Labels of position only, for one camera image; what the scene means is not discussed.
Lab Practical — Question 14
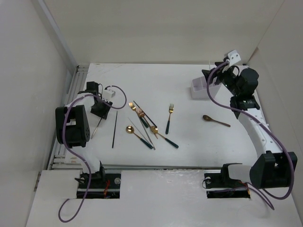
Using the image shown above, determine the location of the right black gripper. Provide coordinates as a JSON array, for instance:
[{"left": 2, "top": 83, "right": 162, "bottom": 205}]
[{"left": 201, "top": 61, "right": 241, "bottom": 96}]

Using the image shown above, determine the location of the silver metal chopstick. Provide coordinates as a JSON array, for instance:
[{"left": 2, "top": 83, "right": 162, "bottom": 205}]
[{"left": 91, "top": 118, "right": 102, "bottom": 139}]

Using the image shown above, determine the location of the black chopstick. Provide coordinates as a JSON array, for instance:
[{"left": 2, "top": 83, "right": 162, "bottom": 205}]
[
  {"left": 133, "top": 100, "right": 157, "bottom": 128},
  {"left": 112, "top": 111, "right": 118, "bottom": 149}
]

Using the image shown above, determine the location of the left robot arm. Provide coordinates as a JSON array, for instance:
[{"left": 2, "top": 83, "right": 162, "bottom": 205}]
[{"left": 55, "top": 81, "right": 112, "bottom": 189}]

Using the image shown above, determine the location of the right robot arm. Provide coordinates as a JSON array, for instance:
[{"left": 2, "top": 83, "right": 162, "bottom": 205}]
[{"left": 202, "top": 62, "right": 297, "bottom": 189}]

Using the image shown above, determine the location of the lilac utensil container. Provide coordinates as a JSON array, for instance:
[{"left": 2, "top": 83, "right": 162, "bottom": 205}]
[{"left": 190, "top": 76, "right": 221, "bottom": 100}]

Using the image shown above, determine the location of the rose gold fork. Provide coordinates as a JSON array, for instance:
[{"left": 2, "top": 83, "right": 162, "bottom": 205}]
[{"left": 138, "top": 108, "right": 158, "bottom": 139}]

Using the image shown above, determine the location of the brown wooden spoon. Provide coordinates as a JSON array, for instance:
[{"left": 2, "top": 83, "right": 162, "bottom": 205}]
[{"left": 202, "top": 115, "right": 231, "bottom": 127}]

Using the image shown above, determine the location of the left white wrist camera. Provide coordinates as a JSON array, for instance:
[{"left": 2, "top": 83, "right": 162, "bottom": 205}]
[{"left": 102, "top": 89, "right": 116, "bottom": 101}]

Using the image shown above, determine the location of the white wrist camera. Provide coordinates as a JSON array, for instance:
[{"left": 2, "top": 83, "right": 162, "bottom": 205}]
[
  {"left": 102, "top": 89, "right": 116, "bottom": 101},
  {"left": 224, "top": 50, "right": 241, "bottom": 67}
]

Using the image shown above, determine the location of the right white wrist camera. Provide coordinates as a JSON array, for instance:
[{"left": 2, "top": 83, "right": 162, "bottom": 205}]
[{"left": 224, "top": 50, "right": 241, "bottom": 67}]

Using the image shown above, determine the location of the gold fork dark green handle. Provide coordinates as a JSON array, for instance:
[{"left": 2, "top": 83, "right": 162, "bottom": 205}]
[{"left": 165, "top": 104, "right": 174, "bottom": 134}]

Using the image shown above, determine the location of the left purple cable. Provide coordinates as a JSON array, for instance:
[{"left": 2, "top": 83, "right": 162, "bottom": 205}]
[{"left": 58, "top": 85, "right": 127, "bottom": 223}]

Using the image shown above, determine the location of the purple cable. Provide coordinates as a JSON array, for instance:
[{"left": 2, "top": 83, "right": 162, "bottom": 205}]
[
  {"left": 206, "top": 60, "right": 295, "bottom": 210},
  {"left": 58, "top": 85, "right": 127, "bottom": 223}
]

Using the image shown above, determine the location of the small gold spoon green handle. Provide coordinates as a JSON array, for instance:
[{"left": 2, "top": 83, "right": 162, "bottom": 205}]
[{"left": 151, "top": 126, "right": 179, "bottom": 149}]

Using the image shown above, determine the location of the aluminium frame rail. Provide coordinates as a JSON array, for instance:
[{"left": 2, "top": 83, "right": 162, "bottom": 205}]
[{"left": 48, "top": 65, "right": 89, "bottom": 170}]

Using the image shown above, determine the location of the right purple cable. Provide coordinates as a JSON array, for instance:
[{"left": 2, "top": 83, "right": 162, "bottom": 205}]
[{"left": 206, "top": 60, "right": 295, "bottom": 210}]

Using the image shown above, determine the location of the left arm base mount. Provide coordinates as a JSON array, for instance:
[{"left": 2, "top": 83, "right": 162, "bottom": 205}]
[{"left": 75, "top": 167, "right": 121, "bottom": 199}]

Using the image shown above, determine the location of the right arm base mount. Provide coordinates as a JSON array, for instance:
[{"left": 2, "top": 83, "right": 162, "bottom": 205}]
[{"left": 202, "top": 173, "right": 250, "bottom": 199}]

